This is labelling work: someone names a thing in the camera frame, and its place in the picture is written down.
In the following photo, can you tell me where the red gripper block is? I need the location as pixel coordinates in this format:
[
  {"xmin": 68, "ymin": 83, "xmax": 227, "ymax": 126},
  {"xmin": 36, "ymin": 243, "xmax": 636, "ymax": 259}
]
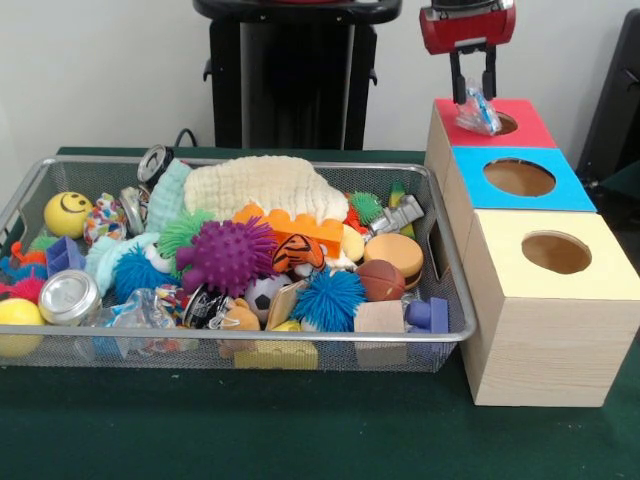
[{"xmin": 418, "ymin": 0, "xmax": 518, "ymax": 105}]

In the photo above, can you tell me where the clear plastic packet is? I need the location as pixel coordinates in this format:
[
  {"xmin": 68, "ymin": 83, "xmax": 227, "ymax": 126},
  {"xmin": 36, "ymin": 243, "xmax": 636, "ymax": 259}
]
[{"xmin": 456, "ymin": 87, "xmax": 504, "ymax": 137}]

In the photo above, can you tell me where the shallow clear mesh bin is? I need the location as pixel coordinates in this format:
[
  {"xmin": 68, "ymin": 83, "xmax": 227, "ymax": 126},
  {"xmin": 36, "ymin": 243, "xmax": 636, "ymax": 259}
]
[{"xmin": 0, "ymin": 155, "xmax": 478, "ymax": 373}]

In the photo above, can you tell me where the wooden box with three holes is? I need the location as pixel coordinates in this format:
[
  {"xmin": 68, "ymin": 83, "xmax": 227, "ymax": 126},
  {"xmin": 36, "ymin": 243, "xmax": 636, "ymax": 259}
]
[{"xmin": 424, "ymin": 97, "xmax": 640, "ymax": 408}]

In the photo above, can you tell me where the black chair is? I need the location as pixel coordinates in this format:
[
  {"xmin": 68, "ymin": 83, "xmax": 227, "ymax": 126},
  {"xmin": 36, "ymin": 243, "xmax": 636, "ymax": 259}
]
[{"xmin": 578, "ymin": 8, "xmax": 640, "ymax": 201}]

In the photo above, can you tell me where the toy hamburger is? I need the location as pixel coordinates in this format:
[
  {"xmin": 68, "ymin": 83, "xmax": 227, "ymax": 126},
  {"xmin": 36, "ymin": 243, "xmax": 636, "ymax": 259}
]
[{"xmin": 362, "ymin": 232, "xmax": 426, "ymax": 291}]

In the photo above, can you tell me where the small brown basketball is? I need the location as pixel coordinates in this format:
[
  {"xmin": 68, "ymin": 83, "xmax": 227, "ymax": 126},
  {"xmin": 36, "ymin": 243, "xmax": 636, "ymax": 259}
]
[{"xmin": 356, "ymin": 258, "xmax": 407, "ymax": 303}]

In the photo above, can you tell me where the orange toy building block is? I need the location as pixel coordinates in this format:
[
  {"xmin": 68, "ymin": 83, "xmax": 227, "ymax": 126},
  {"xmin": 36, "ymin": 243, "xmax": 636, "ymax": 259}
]
[{"xmin": 233, "ymin": 203, "xmax": 345, "ymax": 259}]

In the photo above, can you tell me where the cream knitted cloth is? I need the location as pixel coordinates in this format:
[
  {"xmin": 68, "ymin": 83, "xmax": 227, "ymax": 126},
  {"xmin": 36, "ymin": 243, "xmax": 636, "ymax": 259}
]
[{"xmin": 185, "ymin": 155, "xmax": 351, "ymax": 223}]

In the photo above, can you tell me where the purple toy block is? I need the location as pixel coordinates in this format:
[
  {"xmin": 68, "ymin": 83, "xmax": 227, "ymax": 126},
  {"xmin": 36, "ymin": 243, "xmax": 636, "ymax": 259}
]
[{"xmin": 405, "ymin": 296, "xmax": 450, "ymax": 335}]

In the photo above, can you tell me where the blue spiky ball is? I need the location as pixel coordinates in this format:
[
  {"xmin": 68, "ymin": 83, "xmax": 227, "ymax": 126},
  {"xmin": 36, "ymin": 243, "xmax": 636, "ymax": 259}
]
[{"xmin": 290, "ymin": 268, "xmax": 369, "ymax": 333}]

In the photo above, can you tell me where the purple spiky ball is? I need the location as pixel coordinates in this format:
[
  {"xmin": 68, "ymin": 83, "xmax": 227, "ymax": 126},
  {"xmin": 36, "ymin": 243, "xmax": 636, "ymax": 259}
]
[{"xmin": 175, "ymin": 215, "xmax": 280, "ymax": 298}]

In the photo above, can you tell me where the green spiky ball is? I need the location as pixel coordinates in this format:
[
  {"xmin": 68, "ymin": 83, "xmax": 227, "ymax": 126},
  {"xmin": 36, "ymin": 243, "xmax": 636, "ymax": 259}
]
[{"xmin": 158, "ymin": 208, "xmax": 216, "ymax": 259}]

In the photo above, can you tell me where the dark green table cloth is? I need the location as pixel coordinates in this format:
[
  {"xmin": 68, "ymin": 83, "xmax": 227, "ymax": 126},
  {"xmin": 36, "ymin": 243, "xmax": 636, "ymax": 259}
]
[{"xmin": 0, "ymin": 147, "xmax": 640, "ymax": 480}]

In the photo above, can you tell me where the yellow smiley face ball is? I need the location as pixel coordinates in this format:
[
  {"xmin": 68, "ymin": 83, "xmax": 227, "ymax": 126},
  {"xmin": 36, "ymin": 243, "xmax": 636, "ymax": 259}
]
[{"xmin": 43, "ymin": 191, "xmax": 94, "ymax": 239}]

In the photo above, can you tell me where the silver metal can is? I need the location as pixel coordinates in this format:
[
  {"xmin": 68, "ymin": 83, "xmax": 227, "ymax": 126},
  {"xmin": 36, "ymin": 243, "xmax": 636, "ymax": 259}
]
[{"xmin": 38, "ymin": 269, "xmax": 103, "ymax": 327}]

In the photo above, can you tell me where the plain yellow ball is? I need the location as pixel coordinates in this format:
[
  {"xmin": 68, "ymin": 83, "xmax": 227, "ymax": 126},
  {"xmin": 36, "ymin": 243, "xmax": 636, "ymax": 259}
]
[{"xmin": 0, "ymin": 297, "xmax": 46, "ymax": 359}]

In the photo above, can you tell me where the black cable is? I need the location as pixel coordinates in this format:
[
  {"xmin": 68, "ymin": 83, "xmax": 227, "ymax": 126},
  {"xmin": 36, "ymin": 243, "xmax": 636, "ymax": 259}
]
[{"xmin": 174, "ymin": 127, "xmax": 201, "ymax": 151}]

